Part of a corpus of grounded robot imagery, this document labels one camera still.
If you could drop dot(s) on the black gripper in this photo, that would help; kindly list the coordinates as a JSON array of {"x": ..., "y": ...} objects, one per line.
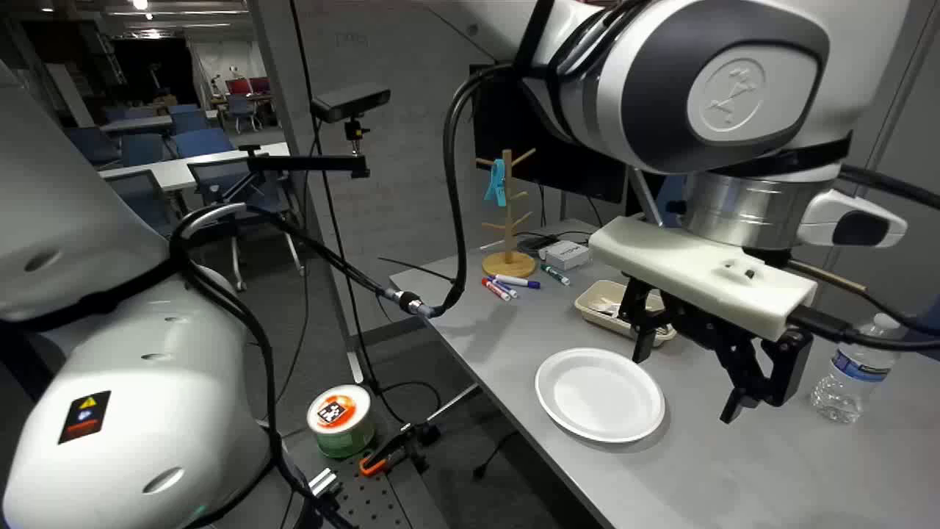
[{"x": 709, "y": 324}]

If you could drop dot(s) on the beige cutlery tray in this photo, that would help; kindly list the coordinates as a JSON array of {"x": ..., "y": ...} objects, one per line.
[{"x": 599, "y": 304}]

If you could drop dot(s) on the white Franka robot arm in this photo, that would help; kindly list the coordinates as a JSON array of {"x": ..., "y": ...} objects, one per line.
[{"x": 127, "y": 421}]

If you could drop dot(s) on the white paper plate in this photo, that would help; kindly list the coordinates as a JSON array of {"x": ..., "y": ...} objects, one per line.
[{"x": 599, "y": 393}]

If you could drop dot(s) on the clear plastic water bottle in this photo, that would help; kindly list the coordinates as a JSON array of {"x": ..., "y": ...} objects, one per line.
[{"x": 853, "y": 376}]

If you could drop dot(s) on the teal marker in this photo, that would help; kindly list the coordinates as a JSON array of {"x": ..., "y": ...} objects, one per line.
[{"x": 556, "y": 274}]

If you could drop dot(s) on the small white box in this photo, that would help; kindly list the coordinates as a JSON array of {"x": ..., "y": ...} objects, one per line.
[{"x": 564, "y": 254}]

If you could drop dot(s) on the red marker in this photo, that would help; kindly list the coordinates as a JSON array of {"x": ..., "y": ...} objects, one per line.
[{"x": 495, "y": 289}]

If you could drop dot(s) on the blue glove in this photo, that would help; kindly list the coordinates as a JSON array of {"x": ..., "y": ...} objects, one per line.
[{"x": 496, "y": 182}]

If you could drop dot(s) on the black perforated breadboard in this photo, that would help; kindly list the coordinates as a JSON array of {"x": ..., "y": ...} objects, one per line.
[{"x": 392, "y": 502}]

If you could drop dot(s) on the green white tape roll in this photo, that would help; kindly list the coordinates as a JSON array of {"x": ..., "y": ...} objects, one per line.
[{"x": 339, "y": 421}]

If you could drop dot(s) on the silver metal clamp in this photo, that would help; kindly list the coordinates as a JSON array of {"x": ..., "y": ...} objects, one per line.
[{"x": 324, "y": 483}]

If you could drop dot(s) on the white desk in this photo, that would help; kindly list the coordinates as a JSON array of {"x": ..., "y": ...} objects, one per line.
[{"x": 195, "y": 167}]

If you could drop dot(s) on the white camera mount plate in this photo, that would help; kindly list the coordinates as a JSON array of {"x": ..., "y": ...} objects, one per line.
[{"x": 706, "y": 269}]

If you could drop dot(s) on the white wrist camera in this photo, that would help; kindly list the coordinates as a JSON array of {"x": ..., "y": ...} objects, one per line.
[{"x": 853, "y": 222}]

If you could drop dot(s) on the black external camera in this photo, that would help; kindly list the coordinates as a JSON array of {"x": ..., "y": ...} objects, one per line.
[{"x": 351, "y": 100}]

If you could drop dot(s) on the black camera support arm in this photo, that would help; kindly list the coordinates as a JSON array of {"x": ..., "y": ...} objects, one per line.
[{"x": 302, "y": 161}]

